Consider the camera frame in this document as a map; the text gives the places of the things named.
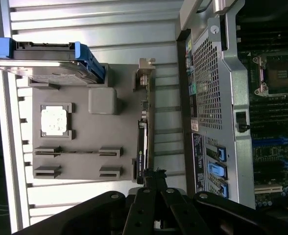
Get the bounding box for blue slot clip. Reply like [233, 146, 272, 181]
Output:
[207, 163, 228, 180]
[218, 183, 230, 198]
[216, 146, 227, 163]

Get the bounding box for silver CPU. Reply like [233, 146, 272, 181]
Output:
[40, 107, 69, 135]

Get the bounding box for silver hard disk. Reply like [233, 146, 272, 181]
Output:
[0, 41, 97, 86]

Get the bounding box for white expansion slot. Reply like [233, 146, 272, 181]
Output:
[254, 185, 282, 194]

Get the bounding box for grey parts rack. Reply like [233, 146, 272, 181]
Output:
[27, 63, 157, 184]

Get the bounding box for blue expansion slot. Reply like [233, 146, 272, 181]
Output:
[253, 136, 288, 148]

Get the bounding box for CPU socket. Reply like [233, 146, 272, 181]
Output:
[253, 50, 288, 96]

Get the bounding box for black open PC case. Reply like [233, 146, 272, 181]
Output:
[175, 0, 288, 213]

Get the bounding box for green motherboard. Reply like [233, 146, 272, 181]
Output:
[237, 14, 288, 211]

